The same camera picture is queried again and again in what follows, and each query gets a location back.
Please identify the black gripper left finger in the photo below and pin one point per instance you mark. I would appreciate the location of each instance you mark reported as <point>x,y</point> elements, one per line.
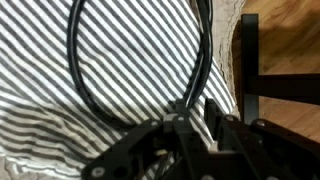
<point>160,150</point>

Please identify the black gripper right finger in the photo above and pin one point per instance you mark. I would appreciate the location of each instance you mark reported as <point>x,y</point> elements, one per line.
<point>260,150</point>

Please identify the black metal frame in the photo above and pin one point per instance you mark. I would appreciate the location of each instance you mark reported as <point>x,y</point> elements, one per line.
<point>250,66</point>

